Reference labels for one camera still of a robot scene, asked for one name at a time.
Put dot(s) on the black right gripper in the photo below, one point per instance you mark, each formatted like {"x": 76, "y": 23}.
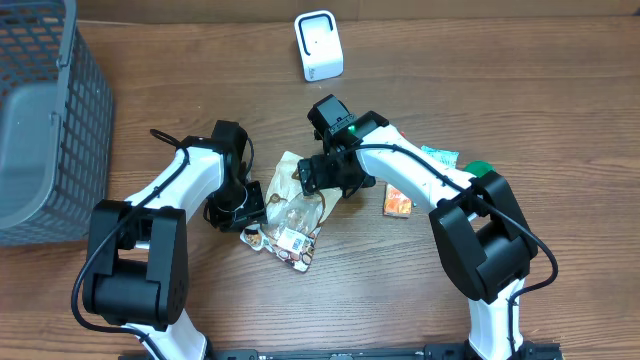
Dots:
{"x": 320, "y": 166}

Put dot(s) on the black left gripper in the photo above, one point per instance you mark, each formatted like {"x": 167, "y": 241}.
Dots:
{"x": 255, "y": 208}

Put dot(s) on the beige snack pouch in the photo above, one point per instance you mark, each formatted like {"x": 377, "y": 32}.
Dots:
{"x": 294, "y": 220}

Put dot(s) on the orange tissue pack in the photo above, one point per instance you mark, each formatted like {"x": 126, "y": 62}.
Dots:
{"x": 396, "y": 204}

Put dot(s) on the teal packet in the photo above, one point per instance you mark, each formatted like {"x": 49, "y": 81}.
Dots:
{"x": 446, "y": 157}

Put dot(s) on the green lid small jar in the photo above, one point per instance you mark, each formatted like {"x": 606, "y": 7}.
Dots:
{"x": 478, "y": 168}

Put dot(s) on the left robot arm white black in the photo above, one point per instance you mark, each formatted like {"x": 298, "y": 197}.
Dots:
{"x": 135, "y": 279}

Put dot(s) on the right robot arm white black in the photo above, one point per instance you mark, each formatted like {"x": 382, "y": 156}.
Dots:
{"x": 483, "y": 240}

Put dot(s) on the white barcode scanner stand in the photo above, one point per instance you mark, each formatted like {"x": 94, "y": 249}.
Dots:
{"x": 319, "y": 45}

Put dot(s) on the grey plastic mesh basket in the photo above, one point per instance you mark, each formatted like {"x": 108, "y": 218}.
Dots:
{"x": 57, "y": 120}

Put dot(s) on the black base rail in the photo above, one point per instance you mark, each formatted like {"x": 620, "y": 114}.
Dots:
{"x": 428, "y": 352}

